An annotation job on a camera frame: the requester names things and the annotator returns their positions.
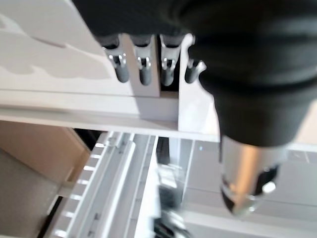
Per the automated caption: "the brown wooden side panel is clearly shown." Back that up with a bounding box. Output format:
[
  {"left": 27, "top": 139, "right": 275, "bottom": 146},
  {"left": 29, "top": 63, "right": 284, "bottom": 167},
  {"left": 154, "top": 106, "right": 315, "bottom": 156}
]
[{"left": 0, "top": 120, "right": 91, "bottom": 187}]

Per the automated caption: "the white cabinet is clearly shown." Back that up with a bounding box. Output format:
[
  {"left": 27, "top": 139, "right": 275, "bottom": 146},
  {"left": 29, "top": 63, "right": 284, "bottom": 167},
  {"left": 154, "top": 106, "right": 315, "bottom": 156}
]
[{"left": 0, "top": 0, "right": 221, "bottom": 142}]

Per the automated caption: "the white inner refrigerator door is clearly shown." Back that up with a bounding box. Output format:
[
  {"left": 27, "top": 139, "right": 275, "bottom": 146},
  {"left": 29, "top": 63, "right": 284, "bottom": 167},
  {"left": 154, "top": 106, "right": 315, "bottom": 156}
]
[{"left": 46, "top": 131, "right": 160, "bottom": 238}]

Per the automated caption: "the robot left five-finger hand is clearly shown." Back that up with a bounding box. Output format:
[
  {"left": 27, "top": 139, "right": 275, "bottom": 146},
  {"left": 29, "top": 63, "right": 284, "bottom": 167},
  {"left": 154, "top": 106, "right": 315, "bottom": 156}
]
[{"left": 71, "top": 0, "right": 317, "bottom": 219}]

